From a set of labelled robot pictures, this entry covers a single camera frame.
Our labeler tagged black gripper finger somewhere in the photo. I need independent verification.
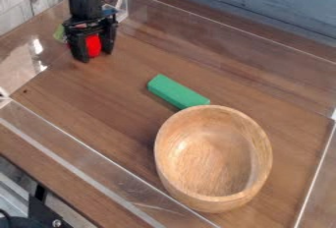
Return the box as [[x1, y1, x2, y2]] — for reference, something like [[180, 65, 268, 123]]
[[66, 34, 89, 63], [100, 24, 117, 54]]

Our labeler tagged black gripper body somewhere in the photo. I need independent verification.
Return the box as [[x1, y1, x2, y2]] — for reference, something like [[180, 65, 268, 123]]
[[62, 0, 118, 36]]

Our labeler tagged red toy strawberry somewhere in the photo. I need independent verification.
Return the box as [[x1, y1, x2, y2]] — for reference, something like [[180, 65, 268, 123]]
[[52, 24, 104, 59]]

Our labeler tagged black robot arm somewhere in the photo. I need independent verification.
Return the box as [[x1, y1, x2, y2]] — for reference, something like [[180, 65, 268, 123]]
[[61, 0, 118, 63]]

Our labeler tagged green rectangular block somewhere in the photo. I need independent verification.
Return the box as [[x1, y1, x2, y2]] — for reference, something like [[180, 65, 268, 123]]
[[146, 74, 210, 109]]

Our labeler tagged wooden bowl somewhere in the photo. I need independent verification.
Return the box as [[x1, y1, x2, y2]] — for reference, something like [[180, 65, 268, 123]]
[[153, 105, 273, 213]]

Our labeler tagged clear acrylic back wall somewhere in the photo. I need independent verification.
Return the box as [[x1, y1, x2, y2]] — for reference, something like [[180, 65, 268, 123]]
[[121, 0, 336, 118]]

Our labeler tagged clear acrylic wall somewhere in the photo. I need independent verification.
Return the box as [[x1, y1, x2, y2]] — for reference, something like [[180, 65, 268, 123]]
[[0, 97, 218, 228], [121, 0, 336, 118], [293, 108, 336, 228]]

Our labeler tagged clear acrylic front wall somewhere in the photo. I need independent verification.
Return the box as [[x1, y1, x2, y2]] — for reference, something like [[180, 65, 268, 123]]
[[0, 97, 218, 228]]

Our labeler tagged black clamp with cable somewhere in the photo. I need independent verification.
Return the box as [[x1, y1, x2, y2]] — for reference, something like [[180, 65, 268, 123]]
[[0, 196, 73, 228]]

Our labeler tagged clear acrylic right wall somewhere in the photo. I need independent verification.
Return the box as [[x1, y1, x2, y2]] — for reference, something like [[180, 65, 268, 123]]
[[293, 108, 336, 228]]

